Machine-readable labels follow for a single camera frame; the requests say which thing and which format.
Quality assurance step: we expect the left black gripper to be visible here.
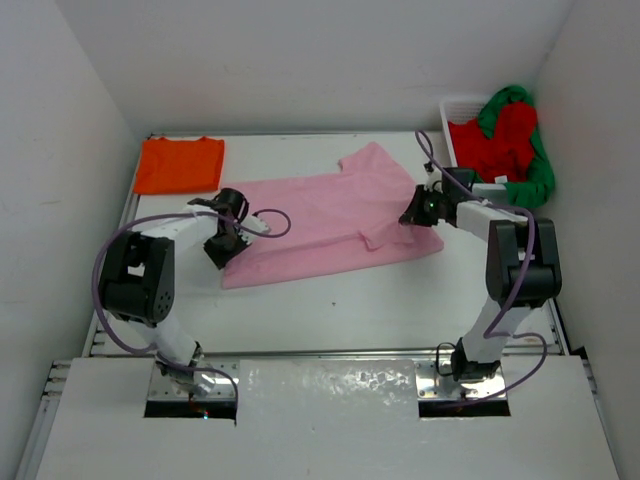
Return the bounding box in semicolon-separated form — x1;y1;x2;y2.
202;225;250;269

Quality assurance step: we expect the pink t shirt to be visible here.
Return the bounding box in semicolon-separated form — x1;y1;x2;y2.
222;142;444;289

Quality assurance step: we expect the orange t shirt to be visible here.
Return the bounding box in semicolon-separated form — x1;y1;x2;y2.
133;137;226;195

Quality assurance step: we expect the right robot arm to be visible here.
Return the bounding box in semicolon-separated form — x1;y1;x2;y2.
399;185;562;381

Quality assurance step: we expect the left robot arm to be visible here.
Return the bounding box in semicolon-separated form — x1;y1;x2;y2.
97;188;253;398

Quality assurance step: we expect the white plastic bin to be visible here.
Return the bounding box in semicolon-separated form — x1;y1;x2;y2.
439;94;508;203

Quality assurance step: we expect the green t shirt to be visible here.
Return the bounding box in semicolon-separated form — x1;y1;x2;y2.
476;85;555;209

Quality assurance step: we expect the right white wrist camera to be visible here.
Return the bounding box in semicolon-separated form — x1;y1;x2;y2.
424;167;476;194

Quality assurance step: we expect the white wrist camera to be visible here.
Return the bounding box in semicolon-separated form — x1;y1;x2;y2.
424;167;476;194
241;215;271;239

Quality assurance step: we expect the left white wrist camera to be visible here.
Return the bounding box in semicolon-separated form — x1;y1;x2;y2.
241;215;271;239

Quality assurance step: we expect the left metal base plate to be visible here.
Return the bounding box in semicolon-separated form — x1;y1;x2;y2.
147;357;240;402

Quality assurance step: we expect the metal base plate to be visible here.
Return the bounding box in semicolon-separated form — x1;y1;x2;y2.
414;355;506;402
147;357;240;402

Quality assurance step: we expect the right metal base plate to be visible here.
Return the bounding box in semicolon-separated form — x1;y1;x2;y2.
414;355;506;402

